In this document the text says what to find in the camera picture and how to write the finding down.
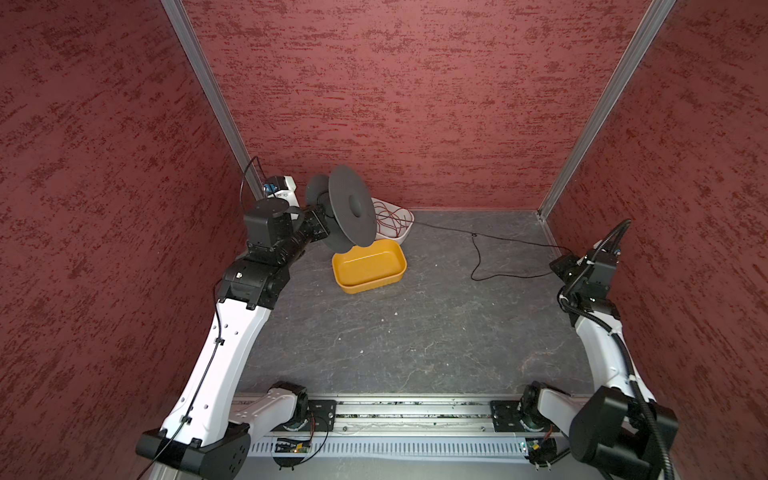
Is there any aluminium mounting rail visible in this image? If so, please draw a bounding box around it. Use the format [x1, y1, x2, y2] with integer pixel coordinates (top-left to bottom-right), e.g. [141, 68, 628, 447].
[227, 394, 658, 439]

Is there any black cable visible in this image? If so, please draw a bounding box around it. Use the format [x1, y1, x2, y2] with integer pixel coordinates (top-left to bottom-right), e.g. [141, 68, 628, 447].
[317, 191, 574, 283]

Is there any yellow plastic tray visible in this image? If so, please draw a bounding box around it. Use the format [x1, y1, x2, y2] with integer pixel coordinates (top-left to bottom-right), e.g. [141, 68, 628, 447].
[332, 239, 407, 295]

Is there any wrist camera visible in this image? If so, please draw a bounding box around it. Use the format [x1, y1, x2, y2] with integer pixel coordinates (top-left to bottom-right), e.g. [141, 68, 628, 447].
[243, 175, 300, 249]
[574, 247, 619, 299]

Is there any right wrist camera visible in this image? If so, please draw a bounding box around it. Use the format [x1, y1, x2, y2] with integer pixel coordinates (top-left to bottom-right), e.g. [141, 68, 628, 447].
[574, 247, 619, 299]

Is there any right aluminium corner post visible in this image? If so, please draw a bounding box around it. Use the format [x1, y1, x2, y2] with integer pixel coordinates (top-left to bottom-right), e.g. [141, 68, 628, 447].
[538, 0, 676, 223]

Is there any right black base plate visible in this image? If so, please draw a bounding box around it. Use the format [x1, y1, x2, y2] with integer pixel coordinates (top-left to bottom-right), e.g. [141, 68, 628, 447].
[490, 400, 560, 434]

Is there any black corrugated conduit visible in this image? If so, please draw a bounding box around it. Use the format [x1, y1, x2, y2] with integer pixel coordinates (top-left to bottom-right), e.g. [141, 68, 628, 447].
[557, 219, 678, 480]

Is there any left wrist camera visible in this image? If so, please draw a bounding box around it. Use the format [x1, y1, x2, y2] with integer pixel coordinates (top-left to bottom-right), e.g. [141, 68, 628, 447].
[243, 175, 300, 249]

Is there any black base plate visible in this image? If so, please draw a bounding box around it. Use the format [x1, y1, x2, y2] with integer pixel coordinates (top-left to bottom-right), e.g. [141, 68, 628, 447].
[490, 400, 560, 434]
[281, 399, 338, 432]

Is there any left aluminium corner post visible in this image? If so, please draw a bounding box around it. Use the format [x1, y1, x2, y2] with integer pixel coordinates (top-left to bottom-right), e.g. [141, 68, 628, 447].
[161, 0, 264, 210]

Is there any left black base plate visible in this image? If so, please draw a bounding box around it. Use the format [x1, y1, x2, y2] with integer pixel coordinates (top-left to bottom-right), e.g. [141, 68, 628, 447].
[281, 399, 338, 432]

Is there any aluminium corner post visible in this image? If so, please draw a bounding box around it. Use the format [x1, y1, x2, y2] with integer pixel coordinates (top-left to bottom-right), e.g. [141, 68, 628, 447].
[161, 0, 264, 210]
[538, 0, 676, 223]

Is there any dark grey cable spool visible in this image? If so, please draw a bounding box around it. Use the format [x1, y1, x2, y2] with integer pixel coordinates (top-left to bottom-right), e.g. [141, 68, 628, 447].
[305, 165, 377, 254]

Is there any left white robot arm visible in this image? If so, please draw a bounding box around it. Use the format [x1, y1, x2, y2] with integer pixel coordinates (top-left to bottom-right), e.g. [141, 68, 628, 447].
[136, 199, 330, 479]

